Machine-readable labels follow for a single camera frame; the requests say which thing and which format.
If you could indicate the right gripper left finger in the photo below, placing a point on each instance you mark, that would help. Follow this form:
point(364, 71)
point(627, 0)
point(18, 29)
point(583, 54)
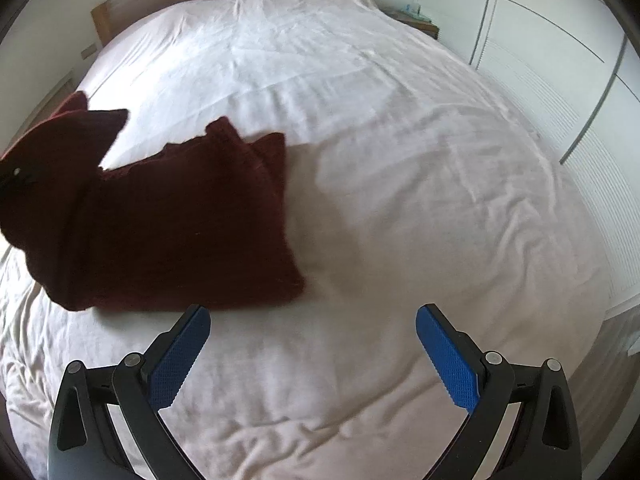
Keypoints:
point(84, 443)

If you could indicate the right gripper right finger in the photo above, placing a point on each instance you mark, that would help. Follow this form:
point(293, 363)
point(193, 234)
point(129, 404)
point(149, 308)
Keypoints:
point(543, 442)

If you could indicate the white bed sheet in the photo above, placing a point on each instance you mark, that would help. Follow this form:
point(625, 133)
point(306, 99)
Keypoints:
point(410, 181)

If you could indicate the dark red knit sweater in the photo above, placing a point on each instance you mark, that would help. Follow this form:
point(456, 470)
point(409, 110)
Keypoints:
point(199, 222)

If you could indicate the bedside table with items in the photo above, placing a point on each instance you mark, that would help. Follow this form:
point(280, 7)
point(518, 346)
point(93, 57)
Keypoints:
point(413, 19)

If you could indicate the white wardrobe with doors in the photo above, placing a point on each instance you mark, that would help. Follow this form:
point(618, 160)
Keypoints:
point(570, 69)

